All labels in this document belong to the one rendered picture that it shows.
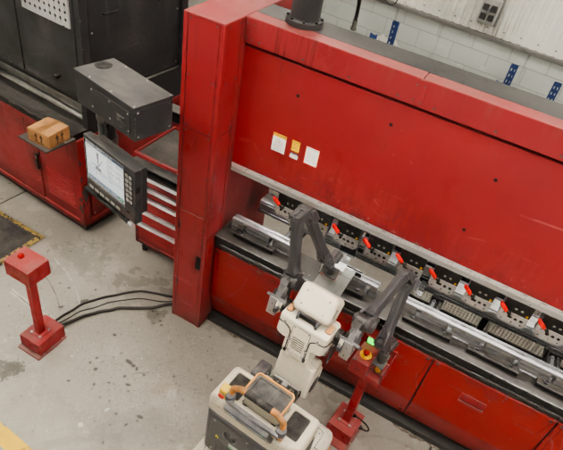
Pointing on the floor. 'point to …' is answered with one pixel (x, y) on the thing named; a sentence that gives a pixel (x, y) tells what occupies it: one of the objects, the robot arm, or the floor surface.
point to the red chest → (160, 195)
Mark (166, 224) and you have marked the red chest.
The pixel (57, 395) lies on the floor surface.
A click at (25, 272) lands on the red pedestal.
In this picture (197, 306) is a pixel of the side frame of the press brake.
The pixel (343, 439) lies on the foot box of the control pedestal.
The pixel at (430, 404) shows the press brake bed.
